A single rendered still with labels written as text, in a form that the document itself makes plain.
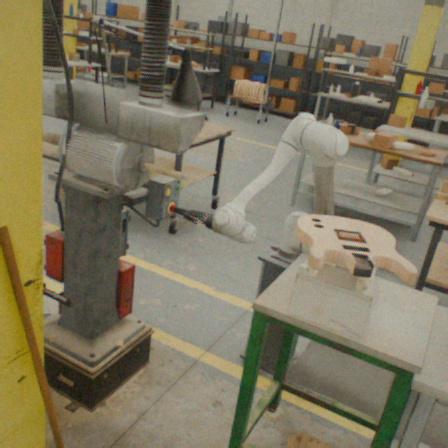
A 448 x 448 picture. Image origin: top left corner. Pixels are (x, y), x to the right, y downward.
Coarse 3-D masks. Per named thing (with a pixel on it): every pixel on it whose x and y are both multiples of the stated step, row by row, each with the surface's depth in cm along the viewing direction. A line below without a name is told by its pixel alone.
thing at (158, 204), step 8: (160, 176) 245; (152, 184) 238; (160, 184) 236; (176, 184) 245; (152, 192) 240; (160, 192) 237; (176, 192) 247; (152, 200) 241; (160, 200) 239; (168, 200) 242; (176, 200) 250; (152, 208) 242; (160, 208) 240; (168, 208) 245; (144, 216) 249; (152, 216) 244; (160, 216) 242; (168, 216) 247; (152, 224) 249
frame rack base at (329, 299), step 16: (304, 272) 172; (320, 272) 173; (336, 272) 175; (304, 288) 171; (320, 288) 168; (336, 288) 166; (352, 288) 165; (368, 288) 167; (304, 304) 173; (320, 304) 170; (336, 304) 168; (352, 304) 165; (368, 304) 162; (320, 320) 172; (336, 320) 169; (352, 320) 167; (352, 336) 168
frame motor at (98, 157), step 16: (80, 128) 217; (64, 144) 216; (80, 144) 213; (96, 144) 210; (112, 144) 207; (128, 144) 205; (80, 160) 214; (96, 160) 210; (112, 160) 206; (128, 160) 206; (80, 176) 224; (96, 176) 216; (112, 176) 210; (128, 176) 210; (144, 176) 220
